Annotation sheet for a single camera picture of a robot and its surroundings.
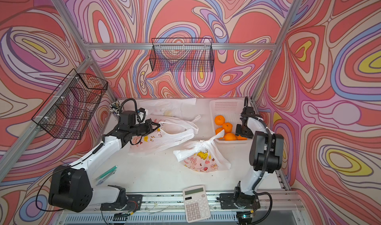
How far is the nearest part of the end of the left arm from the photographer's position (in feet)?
2.10

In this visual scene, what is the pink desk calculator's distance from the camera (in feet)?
2.31

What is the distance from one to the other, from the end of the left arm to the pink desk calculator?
38 cm
